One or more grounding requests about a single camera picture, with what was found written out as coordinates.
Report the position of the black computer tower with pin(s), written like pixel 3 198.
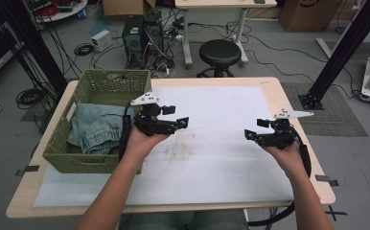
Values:
pixel 132 38
pixel 154 32

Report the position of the black tape strip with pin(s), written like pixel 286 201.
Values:
pixel 29 169
pixel 327 179

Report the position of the person's right hand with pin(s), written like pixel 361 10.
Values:
pixel 290 161

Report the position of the black metal stand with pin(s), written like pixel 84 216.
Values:
pixel 342 48
pixel 36 41

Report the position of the white desk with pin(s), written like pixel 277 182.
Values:
pixel 224 3

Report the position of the white desk frame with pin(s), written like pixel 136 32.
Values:
pixel 323 46

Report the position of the grey floor mat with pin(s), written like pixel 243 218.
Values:
pixel 339 121

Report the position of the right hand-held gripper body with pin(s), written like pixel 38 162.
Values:
pixel 282 139

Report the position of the person's legs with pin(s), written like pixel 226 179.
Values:
pixel 160 222

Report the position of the black tape cross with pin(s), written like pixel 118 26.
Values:
pixel 335 212

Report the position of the black round stool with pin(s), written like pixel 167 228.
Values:
pixel 219 52

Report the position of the small white box device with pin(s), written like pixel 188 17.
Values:
pixel 101 40

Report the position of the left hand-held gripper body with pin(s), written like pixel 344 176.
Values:
pixel 151 124

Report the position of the light blue denim pants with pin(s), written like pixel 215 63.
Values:
pixel 93 127

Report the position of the green woven basket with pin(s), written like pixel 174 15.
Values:
pixel 77 164

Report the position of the cardboard box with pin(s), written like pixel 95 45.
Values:
pixel 307 16
pixel 125 7

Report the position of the white round table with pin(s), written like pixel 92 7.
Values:
pixel 64 14

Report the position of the person's left hand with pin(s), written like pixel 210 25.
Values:
pixel 140 145

